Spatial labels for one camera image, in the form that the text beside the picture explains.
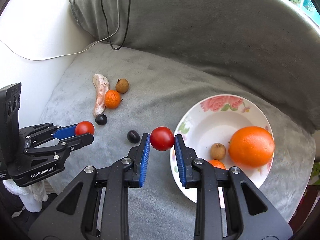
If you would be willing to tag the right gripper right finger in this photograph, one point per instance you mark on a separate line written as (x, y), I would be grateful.
(228, 204)

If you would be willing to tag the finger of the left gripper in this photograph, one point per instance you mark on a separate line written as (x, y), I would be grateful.
(64, 132)
(66, 146)

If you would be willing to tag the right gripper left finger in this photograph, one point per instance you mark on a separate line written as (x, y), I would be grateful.
(95, 204)

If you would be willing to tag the red cherry tomato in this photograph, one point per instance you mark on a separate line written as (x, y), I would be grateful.
(162, 139)
(84, 127)

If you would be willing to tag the mandarin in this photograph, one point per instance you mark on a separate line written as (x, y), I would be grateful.
(112, 99)
(217, 164)

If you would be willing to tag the dark grape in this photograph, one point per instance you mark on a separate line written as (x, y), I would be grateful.
(101, 119)
(133, 137)

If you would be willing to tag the peeled pomelo segment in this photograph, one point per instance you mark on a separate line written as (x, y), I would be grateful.
(102, 86)

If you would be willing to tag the white gloved left hand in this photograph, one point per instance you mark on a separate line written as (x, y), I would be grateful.
(32, 196)

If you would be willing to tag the mandarin in plate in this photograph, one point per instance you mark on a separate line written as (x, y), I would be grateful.
(217, 164)

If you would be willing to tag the longan on sofa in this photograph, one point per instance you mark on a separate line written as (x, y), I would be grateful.
(122, 86)

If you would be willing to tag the large orange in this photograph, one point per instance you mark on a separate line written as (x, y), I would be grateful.
(251, 146)

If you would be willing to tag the longan in plate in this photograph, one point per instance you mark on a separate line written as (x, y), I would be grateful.
(217, 151)

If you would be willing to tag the white floral plate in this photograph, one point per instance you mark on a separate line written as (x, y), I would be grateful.
(214, 120)

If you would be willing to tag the grey sofa back cushion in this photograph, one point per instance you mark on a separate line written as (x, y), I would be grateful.
(265, 45)

